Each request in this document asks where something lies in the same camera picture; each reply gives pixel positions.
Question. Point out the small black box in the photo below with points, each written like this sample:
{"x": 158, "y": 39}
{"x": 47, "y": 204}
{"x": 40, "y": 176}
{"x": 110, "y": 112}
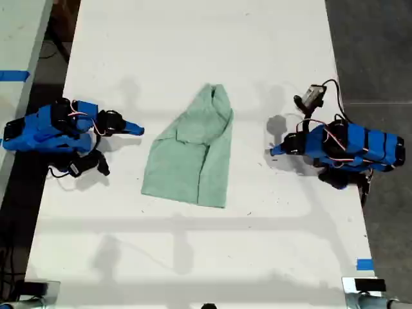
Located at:
{"x": 35, "y": 288}
{"x": 370, "y": 285}

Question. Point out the black round knob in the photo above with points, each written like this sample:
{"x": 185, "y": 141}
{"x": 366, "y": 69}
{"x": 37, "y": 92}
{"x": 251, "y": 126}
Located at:
{"x": 208, "y": 306}

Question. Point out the white mounting plate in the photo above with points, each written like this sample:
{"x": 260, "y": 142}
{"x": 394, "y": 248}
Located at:
{"x": 348, "y": 284}

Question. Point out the blue and black robot arm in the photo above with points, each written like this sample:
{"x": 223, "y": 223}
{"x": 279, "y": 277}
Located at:
{"x": 370, "y": 145}
{"x": 32, "y": 128}

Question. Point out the long blue tape strip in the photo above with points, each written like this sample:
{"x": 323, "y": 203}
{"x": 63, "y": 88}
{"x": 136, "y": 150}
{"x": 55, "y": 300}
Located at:
{"x": 13, "y": 76}

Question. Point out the pale green T-shirt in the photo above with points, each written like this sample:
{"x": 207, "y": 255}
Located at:
{"x": 190, "y": 154}

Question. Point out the white side table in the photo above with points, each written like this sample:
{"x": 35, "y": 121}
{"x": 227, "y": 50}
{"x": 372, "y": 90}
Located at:
{"x": 19, "y": 32}

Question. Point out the clear mounting plate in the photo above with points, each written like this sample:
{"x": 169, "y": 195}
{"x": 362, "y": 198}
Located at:
{"x": 54, "y": 291}

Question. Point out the short black camera stalk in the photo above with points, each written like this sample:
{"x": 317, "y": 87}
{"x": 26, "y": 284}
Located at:
{"x": 309, "y": 114}

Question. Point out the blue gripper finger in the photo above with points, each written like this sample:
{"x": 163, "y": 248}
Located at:
{"x": 133, "y": 131}
{"x": 279, "y": 148}
{"x": 280, "y": 153}
{"x": 133, "y": 125}

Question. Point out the short blue tape strip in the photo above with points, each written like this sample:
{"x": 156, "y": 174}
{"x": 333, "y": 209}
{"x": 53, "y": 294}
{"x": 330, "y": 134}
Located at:
{"x": 365, "y": 264}

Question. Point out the grey metal clamp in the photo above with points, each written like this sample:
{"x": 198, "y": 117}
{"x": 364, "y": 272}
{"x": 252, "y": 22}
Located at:
{"x": 363, "y": 301}
{"x": 29, "y": 303}

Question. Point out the black and silver camera box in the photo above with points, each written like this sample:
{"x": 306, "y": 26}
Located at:
{"x": 312, "y": 96}

